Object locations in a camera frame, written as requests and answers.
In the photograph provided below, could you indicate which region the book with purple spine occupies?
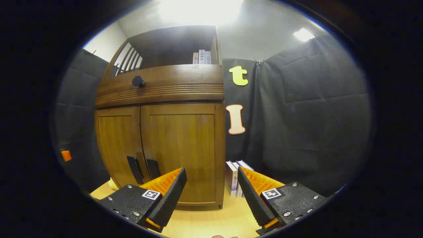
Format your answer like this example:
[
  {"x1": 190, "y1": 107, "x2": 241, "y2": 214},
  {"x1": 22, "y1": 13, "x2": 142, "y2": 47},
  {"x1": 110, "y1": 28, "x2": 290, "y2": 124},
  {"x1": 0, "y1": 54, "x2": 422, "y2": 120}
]
[{"x1": 226, "y1": 161, "x2": 238, "y2": 196}]

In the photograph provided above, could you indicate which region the wooden double-door shoe cabinet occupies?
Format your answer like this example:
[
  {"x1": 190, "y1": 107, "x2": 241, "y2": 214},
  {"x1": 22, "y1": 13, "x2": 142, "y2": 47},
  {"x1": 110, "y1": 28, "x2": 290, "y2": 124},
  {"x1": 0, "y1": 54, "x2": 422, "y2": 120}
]
[{"x1": 95, "y1": 25, "x2": 226, "y2": 210}]

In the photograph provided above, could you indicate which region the black backdrop cloth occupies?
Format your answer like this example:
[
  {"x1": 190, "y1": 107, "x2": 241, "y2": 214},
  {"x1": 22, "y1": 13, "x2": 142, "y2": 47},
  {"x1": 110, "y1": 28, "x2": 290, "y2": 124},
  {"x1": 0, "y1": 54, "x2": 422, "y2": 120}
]
[{"x1": 55, "y1": 35, "x2": 372, "y2": 197}]

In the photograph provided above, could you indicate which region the small ceiling light panel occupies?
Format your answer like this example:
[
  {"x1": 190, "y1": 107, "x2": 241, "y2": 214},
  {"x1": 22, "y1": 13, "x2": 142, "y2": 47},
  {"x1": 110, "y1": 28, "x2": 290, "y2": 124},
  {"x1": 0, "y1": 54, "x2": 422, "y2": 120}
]
[{"x1": 293, "y1": 28, "x2": 316, "y2": 42}]

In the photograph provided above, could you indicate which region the large ceiling light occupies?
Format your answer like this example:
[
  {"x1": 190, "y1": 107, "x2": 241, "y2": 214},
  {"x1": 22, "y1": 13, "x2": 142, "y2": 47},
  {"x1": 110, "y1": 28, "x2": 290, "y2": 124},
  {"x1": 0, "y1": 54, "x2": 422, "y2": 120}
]
[{"x1": 159, "y1": 0, "x2": 243, "y2": 23}]

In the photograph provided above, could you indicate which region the book with white spine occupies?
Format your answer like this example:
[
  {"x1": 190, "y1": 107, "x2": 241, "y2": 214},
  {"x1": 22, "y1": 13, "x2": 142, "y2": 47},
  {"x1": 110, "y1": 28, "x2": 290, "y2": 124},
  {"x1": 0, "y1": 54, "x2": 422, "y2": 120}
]
[{"x1": 233, "y1": 162, "x2": 243, "y2": 198}]

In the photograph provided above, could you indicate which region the wooden cabinet door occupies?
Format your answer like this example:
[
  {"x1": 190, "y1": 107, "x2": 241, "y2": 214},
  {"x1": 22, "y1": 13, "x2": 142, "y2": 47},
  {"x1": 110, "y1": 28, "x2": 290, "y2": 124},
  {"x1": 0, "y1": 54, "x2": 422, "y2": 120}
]
[
  {"x1": 140, "y1": 103, "x2": 225, "y2": 207},
  {"x1": 95, "y1": 106, "x2": 151, "y2": 189}
]

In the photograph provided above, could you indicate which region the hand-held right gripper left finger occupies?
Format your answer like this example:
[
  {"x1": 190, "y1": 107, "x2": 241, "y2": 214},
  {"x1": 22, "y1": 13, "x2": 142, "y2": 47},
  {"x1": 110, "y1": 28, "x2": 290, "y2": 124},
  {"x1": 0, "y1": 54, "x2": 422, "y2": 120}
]
[{"x1": 99, "y1": 167, "x2": 187, "y2": 233}]

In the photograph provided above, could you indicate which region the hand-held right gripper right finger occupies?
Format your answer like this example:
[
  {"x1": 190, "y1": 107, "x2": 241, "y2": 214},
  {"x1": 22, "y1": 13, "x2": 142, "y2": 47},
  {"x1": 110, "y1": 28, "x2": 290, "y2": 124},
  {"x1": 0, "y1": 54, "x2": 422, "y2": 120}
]
[{"x1": 237, "y1": 166, "x2": 327, "y2": 236}]

